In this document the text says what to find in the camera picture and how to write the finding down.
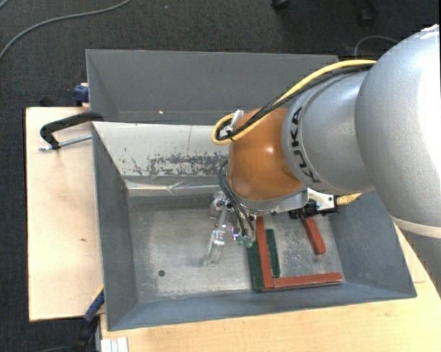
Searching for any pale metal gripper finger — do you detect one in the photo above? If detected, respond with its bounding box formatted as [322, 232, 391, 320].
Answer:
[201, 230, 220, 266]
[211, 233, 227, 264]

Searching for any grey metal bin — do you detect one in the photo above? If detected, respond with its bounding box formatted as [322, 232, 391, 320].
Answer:
[84, 38, 419, 333]

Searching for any dark green flat block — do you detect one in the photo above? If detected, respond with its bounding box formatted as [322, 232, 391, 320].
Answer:
[265, 228, 282, 279]
[245, 238, 265, 293]

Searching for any red-brown flat block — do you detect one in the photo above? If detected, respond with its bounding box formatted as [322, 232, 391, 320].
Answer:
[300, 216, 327, 257]
[254, 216, 276, 290]
[271, 271, 344, 290]

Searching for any pale wood board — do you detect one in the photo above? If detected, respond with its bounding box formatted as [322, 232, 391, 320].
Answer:
[21, 104, 106, 322]

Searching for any black cylinder on white bracket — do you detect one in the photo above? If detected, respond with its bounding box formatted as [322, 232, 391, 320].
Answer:
[287, 188, 341, 221]

